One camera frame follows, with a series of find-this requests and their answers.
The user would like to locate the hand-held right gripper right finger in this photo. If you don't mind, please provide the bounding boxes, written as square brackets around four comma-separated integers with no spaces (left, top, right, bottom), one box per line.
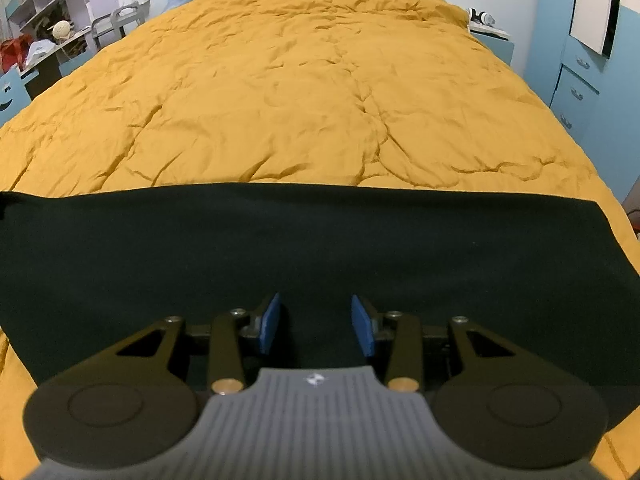
[351,294,545,393]

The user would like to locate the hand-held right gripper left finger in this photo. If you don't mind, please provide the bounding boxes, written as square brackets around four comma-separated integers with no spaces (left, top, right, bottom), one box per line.
[89,292,283,393]

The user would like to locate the black pants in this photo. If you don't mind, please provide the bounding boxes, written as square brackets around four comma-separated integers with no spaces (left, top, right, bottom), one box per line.
[0,182,639,428]

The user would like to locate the yellow blanket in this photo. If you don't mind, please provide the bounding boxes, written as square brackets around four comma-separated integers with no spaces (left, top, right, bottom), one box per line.
[0,0,640,480]

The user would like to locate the blue nightstand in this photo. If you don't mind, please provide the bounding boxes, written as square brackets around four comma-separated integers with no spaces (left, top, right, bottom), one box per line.
[467,25,516,68]

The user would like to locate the blue wardrobe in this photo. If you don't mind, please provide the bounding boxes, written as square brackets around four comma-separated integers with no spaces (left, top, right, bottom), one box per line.
[522,0,640,202]

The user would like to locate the blue and white desk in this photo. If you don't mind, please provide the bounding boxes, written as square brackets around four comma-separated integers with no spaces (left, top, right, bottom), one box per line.
[15,35,102,102]

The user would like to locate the grey chair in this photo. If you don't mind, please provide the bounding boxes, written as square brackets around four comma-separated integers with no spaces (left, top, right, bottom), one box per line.
[112,0,152,37]
[90,14,127,52]

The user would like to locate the blue smiley-face chair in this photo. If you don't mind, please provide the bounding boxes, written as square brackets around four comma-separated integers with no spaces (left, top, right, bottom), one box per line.
[0,67,29,126]

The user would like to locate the white plastic bag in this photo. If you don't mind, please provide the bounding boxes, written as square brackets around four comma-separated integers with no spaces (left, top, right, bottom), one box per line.
[25,40,57,62]

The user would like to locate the red bag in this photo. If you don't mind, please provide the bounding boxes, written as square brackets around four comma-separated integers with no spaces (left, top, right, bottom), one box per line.
[0,37,34,74]

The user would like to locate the white panel with black edge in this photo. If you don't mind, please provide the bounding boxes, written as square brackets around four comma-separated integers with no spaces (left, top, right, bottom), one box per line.
[567,0,624,59]

